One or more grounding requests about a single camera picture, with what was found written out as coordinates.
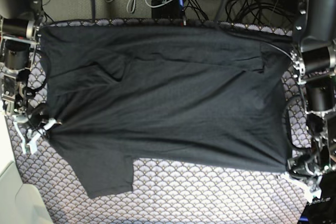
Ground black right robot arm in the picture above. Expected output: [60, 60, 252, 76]
[1, 0, 58, 154]

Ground black OpenArm box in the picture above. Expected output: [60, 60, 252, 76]
[298, 172, 335, 224]

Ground dark grey T-shirt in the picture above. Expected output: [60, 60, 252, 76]
[40, 26, 291, 198]

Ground white plastic bin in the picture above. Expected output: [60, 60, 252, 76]
[1, 115, 53, 223]

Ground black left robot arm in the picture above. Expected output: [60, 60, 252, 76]
[283, 0, 335, 202]

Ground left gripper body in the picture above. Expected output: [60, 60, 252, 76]
[286, 154, 335, 185]

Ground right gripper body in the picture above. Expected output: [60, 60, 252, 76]
[2, 103, 49, 139]

